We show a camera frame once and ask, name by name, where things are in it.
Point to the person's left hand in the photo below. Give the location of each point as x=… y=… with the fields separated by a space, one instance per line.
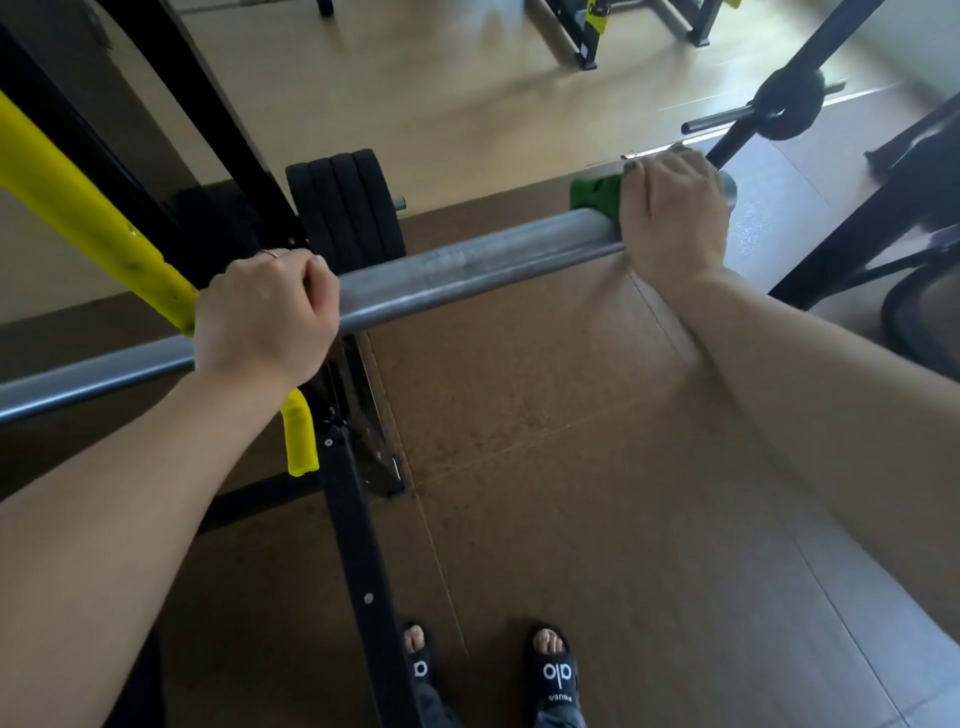
x=266 y=319

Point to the person's right hand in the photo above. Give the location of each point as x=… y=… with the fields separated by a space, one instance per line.
x=671 y=217

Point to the green cleaning cloth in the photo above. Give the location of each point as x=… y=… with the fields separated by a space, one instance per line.
x=596 y=196

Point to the silver barbell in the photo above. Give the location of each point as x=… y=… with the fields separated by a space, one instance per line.
x=465 y=270

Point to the person's right forearm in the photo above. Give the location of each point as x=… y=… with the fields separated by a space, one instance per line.
x=840 y=420

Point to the person's left forearm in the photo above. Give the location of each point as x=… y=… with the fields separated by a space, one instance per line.
x=105 y=540

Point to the small barbell with black plates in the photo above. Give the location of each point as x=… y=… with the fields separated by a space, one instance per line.
x=322 y=6

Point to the person's left jeans leg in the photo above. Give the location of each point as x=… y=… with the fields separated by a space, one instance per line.
x=435 y=705

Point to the person's jeans leg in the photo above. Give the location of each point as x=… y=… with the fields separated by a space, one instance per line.
x=435 y=705
x=559 y=718

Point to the person's right jeans leg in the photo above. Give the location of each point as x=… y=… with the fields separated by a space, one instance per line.
x=559 y=718

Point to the yellow bar hook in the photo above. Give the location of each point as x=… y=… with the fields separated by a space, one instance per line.
x=300 y=435

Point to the black rack with silver peg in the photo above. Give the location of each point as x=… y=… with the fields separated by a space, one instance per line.
x=787 y=101

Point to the black yellow gym machine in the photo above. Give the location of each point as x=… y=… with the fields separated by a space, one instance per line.
x=585 y=26

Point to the yellow upright guard strip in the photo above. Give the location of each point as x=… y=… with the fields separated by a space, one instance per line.
x=82 y=210

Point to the black curved machine base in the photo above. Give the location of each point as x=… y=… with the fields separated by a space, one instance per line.
x=900 y=315

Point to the brown floor mat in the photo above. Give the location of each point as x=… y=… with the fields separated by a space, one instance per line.
x=600 y=487

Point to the black slide slipper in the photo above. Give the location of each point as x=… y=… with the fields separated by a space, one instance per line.
x=551 y=671
x=421 y=656

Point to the black bench press rack frame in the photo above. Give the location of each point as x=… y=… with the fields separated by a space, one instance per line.
x=360 y=555

